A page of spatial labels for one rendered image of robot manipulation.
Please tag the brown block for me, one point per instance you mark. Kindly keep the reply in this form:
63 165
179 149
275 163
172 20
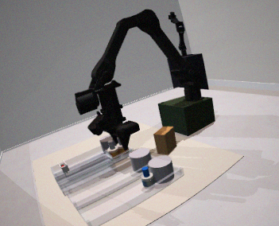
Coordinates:
165 140

